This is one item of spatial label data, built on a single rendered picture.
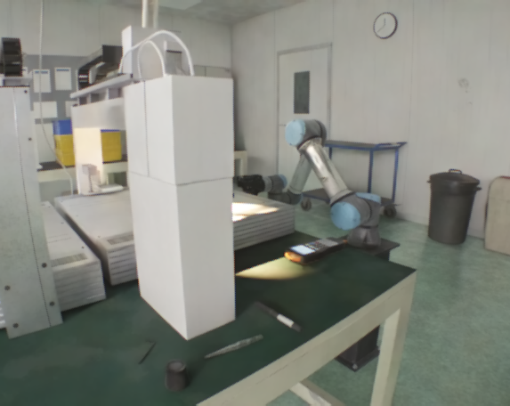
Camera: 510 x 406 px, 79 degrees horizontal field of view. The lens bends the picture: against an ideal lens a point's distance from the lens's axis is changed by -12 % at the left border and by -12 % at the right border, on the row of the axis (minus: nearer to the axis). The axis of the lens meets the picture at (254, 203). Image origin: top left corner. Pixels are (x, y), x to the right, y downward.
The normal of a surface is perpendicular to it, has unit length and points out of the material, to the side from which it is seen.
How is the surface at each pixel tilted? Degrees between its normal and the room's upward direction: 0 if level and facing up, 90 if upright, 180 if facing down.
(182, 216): 90
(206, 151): 90
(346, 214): 96
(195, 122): 90
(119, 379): 0
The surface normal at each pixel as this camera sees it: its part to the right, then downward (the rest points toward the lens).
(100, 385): 0.00, -0.97
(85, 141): 0.65, 0.18
